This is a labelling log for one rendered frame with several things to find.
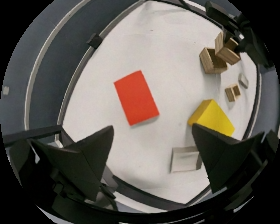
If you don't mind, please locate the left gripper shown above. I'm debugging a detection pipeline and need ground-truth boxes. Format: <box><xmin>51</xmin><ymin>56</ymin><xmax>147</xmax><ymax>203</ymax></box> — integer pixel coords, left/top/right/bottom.
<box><xmin>204</xmin><ymin>1</ymin><xmax>248</xmax><ymax>53</ymax></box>

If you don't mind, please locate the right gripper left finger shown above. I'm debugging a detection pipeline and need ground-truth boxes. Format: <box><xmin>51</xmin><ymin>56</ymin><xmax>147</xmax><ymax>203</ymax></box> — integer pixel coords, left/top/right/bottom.
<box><xmin>30</xmin><ymin>125</ymin><xmax>115</xmax><ymax>202</ymax></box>

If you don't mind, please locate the yellow foam block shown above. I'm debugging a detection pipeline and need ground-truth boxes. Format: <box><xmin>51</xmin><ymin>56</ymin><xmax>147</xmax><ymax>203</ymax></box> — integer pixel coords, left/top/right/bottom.
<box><xmin>187</xmin><ymin>99</ymin><xmax>235</xmax><ymax>137</ymax></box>

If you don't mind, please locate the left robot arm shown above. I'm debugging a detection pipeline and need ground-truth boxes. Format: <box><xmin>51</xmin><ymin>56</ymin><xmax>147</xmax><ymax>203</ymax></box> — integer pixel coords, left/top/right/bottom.
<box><xmin>239</xmin><ymin>20</ymin><xmax>274</xmax><ymax>70</ymax></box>

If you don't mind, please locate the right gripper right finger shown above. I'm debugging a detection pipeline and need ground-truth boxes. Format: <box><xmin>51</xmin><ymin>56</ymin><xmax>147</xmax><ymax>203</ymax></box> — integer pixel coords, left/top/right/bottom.
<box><xmin>191</xmin><ymin>123</ymin><xmax>265</xmax><ymax>194</ymax></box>

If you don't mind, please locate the white open box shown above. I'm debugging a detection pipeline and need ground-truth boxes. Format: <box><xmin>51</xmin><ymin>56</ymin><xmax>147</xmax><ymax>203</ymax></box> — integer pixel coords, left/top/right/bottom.
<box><xmin>170</xmin><ymin>146</ymin><xmax>203</xmax><ymax>174</ymax></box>

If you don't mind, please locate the red flat rectangular block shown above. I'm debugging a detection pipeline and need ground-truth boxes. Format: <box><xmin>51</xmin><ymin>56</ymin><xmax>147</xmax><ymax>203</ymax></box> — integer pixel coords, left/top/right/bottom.
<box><xmin>113</xmin><ymin>69</ymin><xmax>160</xmax><ymax>126</ymax></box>

